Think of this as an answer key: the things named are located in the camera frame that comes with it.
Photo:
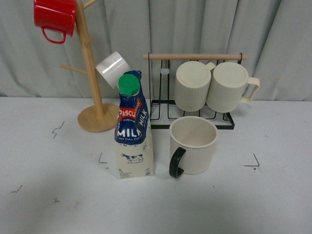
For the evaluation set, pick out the cream mug with black handle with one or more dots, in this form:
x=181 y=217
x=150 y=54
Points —
x=192 y=145

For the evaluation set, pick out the wooden mug tree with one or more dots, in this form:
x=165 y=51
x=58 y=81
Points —
x=101 y=116

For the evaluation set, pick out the blue white milk carton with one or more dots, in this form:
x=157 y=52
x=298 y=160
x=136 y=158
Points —
x=134 y=148

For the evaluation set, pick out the red mug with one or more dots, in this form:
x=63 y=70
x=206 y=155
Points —
x=55 y=15

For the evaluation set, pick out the grey curtain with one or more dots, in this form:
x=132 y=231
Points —
x=276 y=36

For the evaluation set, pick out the black wire mug rack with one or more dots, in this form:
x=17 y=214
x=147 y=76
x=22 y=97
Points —
x=161 y=76

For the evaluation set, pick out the cream ribbed mug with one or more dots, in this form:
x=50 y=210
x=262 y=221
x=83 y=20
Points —
x=192 y=83
x=230 y=85

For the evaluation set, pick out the cream ribbed mug right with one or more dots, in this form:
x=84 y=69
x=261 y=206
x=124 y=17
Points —
x=230 y=85

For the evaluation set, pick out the cream ribbed mug left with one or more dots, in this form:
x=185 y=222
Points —
x=192 y=83

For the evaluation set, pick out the white ceramic mug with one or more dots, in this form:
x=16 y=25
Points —
x=112 y=68

